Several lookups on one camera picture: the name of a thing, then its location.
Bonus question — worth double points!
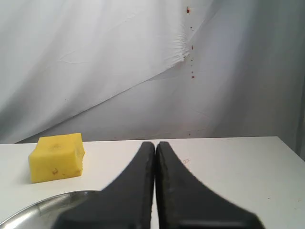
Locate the yellow sponge block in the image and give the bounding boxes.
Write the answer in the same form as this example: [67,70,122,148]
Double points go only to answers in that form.
[29,133,85,183]

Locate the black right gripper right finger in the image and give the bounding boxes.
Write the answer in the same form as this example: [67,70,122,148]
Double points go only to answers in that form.
[155,142,262,229]

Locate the white backdrop cloth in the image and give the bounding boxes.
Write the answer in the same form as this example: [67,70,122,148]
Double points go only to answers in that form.
[0,0,305,157]

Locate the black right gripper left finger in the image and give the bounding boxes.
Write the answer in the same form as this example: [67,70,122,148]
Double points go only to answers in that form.
[53,142,155,229]

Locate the round metal plate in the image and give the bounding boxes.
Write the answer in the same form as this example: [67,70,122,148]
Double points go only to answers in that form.
[0,190,99,229]

